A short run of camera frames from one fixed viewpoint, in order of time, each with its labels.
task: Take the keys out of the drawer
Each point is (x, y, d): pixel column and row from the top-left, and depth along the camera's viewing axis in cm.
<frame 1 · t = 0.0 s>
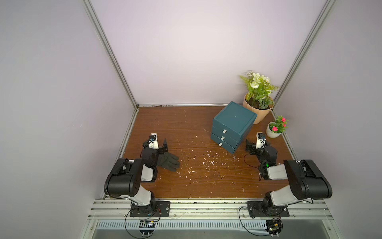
left hand: (159, 137, 90), fingers open
right hand: (257, 136, 90), fingers open
teal three-drawer cabinet: (230, 124, 83), point 22 cm above the table
black green work glove: (167, 160, 91), point 2 cm above the table
large white-flower potted plant: (257, 100, 103), point 17 cm above the table
small pink-flower potted plant: (275, 129, 94), point 11 cm above the table

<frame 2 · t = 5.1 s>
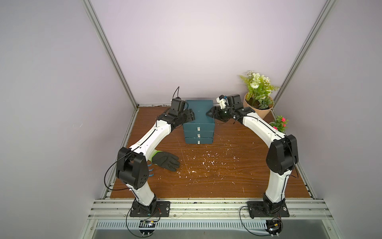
left hand: (193, 114, 86), fingers open
right hand: (208, 112, 87), fingers open
teal three-drawer cabinet: (200, 130, 85), point 19 cm above the table
the other named things where they were.

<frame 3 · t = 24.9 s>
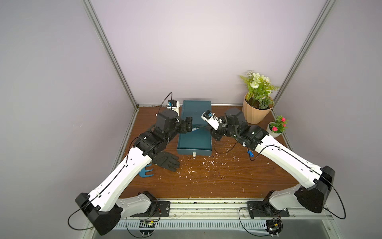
left hand: (186, 117, 68), fingers open
right hand: (208, 119, 72), fingers open
teal top drawer: (198, 142, 85), point 14 cm above the table
the other named things where they were.

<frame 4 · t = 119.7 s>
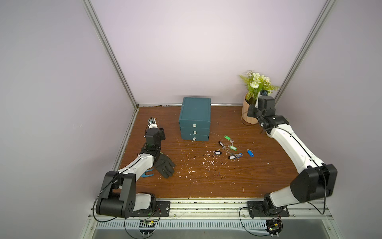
left hand: (158, 126, 89), fingers open
right hand: (255, 104, 81), fingers closed
black green work glove: (164, 166, 88), point 2 cm above the table
keys with green tag: (227, 138, 103), on the table
green tag keys: (233, 148, 98), on the table
black tag keys: (217, 153, 95), on the table
black tag keys 2: (232, 157, 94), on the table
blue tag keys: (250, 152, 96), on the table
